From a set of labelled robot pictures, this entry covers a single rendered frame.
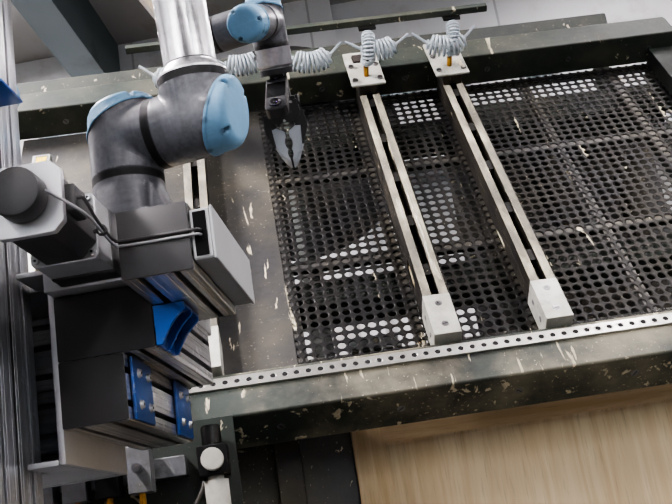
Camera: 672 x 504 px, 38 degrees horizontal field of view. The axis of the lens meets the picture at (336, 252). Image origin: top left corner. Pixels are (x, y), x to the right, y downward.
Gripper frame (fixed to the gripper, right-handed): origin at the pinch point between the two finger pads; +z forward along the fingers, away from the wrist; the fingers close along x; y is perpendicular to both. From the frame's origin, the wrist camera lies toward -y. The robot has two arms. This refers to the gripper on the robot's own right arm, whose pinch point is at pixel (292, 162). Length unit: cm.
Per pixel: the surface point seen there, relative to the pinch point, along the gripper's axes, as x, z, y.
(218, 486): 23, 56, -32
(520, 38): -68, -15, 101
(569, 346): -52, 49, -7
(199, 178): 29, 5, 49
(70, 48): 145, -52, 372
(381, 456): -7, 70, 0
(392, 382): -13, 48, -14
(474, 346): -32, 45, -6
